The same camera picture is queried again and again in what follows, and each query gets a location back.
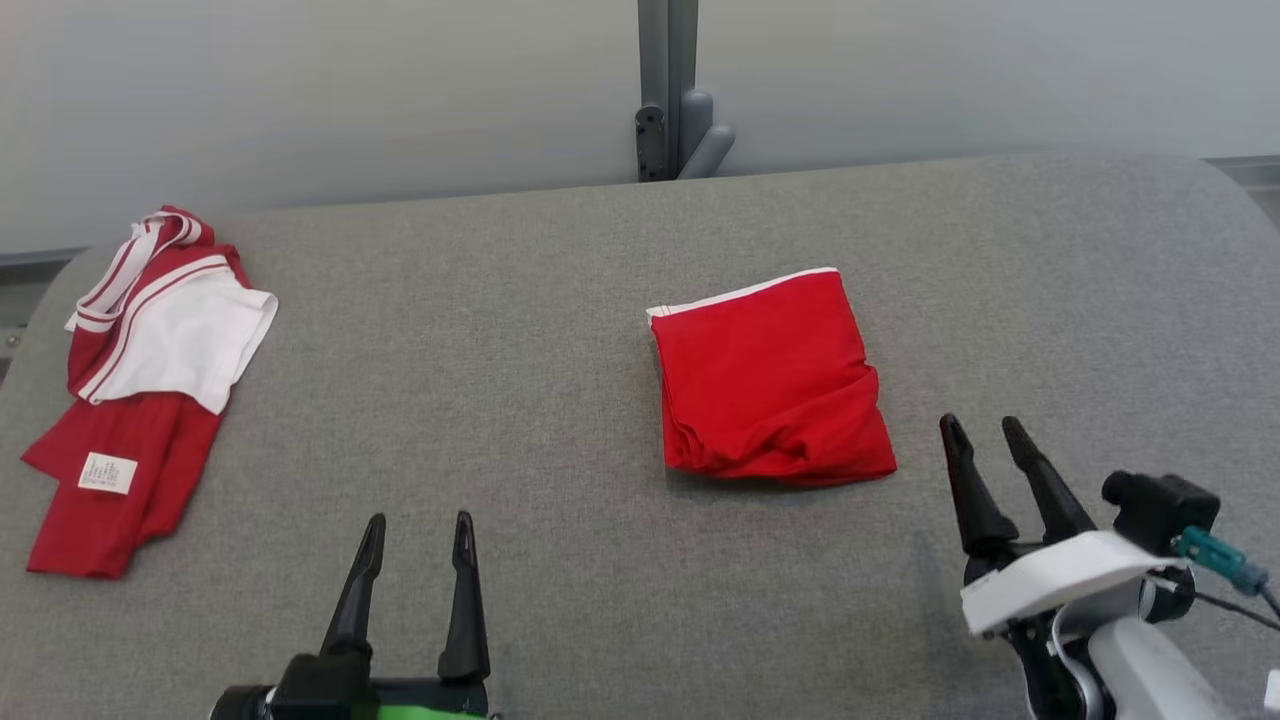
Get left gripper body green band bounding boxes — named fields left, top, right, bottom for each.
left=268, top=650, right=499, bottom=720

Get black right camera cable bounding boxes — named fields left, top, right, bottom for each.
left=1150, top=570, right=1280, bottom=633

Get grey rounded metal tube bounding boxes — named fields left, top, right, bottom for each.
left=678, top=88, right=737, bottom=182

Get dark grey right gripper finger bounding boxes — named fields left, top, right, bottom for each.
left=1001, top=415, right=1099, bottom=548
left=938, top=412, right=1021, bottom=561

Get red shorts with white trim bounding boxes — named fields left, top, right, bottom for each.
left=646, top=266, right=899, bottom=489

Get teal right camera connector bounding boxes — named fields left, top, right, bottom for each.
left=1175, top=527, right=1271, bottom=597

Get grey metal frame post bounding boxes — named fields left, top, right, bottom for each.
left=637, top=0, right=700, bottom=183

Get grey metal side rail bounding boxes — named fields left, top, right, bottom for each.
left=1205, top=155, right=1280, bottom=191
left=0, top=247, right=89, bottom=271

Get perforated hinge plate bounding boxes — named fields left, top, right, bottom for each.
left=635, top=103, right=668, bottom=184

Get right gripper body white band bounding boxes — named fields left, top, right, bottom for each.
left=958, top=528, right=1189, bottom=720

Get red and white jersey shirt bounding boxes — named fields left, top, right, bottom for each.
left=21, top=205, right=280, bottom=582

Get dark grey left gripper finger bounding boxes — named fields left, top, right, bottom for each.
left=320, top=513, right=388, bottom=658
left=436, top=511, right=492, bottom=683

